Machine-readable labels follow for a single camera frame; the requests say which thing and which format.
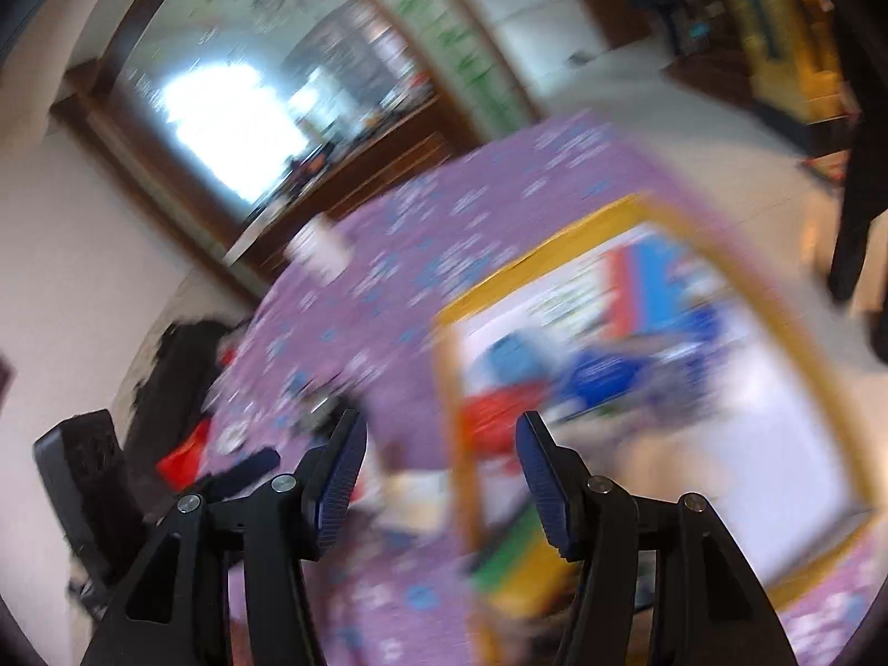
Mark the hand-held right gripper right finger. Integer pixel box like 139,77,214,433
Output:
515,411,799,666

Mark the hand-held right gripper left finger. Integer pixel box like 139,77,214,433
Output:
79,408,369,666

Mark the yellow cardboard box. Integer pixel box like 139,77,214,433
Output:
430,194,875,666

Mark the white green print tissue pack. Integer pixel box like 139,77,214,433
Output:
381,472,452,535

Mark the green and yellow packet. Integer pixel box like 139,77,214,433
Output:
472,506,577,618

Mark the red plastic bag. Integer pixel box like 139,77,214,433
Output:
461,381,549,459

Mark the dark blue cloth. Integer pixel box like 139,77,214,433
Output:
208,447,282,493

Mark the blue tissue packet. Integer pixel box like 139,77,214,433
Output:
565,347,653,417

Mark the blue knit towel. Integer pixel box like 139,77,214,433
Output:
486,333,556,390

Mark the red cloth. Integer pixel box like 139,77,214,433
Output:
156,420,213,490

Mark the lemon print tissue pack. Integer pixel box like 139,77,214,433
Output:
527,270,612,341

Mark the black bag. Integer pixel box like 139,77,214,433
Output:
128,319,244,501

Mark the red and blue striped packet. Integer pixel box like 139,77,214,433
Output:
607,236,702,341

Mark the white plastic jar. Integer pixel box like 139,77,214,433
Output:
287,215,355,285

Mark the black speaker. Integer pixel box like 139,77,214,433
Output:
33,409,140,584

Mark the purple floral tablecloth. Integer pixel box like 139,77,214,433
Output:
201,111,888,666

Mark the wooden counter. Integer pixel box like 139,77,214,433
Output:
52,62,473,285

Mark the golden pillar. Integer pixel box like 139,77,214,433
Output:
700,0,854,147

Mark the dark post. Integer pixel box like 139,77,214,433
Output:
825,0,888,302

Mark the bamboo wall sticker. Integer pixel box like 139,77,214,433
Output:
347,0,528,133

